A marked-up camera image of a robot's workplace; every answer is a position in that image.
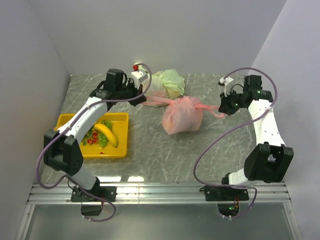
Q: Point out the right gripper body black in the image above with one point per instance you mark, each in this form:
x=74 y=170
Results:
x=233 y=102

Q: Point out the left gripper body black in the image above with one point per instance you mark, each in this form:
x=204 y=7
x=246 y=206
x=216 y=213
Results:
x=129 y=91

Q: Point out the pink plastic bag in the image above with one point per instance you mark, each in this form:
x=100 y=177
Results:
x=183 y=114

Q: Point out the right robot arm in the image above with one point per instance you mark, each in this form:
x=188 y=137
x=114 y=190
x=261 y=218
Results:
x=269 y=160

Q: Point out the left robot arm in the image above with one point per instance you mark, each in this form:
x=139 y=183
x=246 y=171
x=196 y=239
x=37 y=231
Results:
x=62 y=147

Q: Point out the green plastic bag with fruits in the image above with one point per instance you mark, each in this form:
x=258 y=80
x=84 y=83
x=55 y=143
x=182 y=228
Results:
x=166 y=84

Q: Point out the yellow banana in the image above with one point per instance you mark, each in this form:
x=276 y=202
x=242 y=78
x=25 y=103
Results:
x=107 y=133

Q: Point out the yellow plastic tray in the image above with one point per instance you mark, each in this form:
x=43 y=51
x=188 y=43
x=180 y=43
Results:
x=89 y=144

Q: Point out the green grape bunch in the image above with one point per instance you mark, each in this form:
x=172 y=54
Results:
x=103 y=141

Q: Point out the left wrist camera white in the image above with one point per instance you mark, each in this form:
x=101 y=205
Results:
x=138 y=75

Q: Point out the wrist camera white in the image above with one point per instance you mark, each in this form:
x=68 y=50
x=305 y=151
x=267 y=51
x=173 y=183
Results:
x=138 y=75
x=227 y=83

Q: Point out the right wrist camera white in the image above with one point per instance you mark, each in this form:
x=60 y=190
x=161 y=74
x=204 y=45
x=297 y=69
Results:
x=227 y=83

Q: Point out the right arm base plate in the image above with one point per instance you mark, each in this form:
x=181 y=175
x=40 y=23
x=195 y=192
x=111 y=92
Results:
x=224 y=194

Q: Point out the aluminium mounting rail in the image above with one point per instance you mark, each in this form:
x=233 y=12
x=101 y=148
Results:
x=143 y=193

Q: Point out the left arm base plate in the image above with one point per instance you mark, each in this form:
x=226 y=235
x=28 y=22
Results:
x=107 y=193

